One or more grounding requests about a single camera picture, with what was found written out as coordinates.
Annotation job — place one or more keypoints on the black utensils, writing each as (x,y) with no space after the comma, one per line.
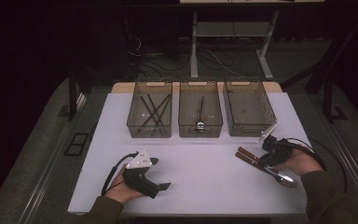
(157,109)

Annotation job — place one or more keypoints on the brown wooden chopstick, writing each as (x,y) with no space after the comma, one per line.
(163,112)

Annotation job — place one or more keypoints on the black metal stand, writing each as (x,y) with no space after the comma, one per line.
(73,93)
(327,93)

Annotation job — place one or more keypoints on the grey metal desk frame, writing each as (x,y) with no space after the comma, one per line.
(194,46)

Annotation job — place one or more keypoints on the smoky transparent plastic bin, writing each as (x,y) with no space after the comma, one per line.
(248,109)
(186,109)
(149,130)

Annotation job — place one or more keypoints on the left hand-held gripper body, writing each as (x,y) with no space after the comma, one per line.
(140,163)

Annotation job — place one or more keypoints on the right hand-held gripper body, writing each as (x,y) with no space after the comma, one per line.
(276,151)

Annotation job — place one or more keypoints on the black chopstick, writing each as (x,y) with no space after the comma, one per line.
(154,109)
(149,109)

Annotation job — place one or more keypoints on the person's left hand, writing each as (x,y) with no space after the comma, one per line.
(121,191)

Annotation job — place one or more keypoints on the black floor frame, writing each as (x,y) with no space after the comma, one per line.
(76,143)

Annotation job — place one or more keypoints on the aluminium floor rail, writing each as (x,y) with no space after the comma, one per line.
(48,161)
(351,168)

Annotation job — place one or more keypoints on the person's right hand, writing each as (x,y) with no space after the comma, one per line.
(301,163)

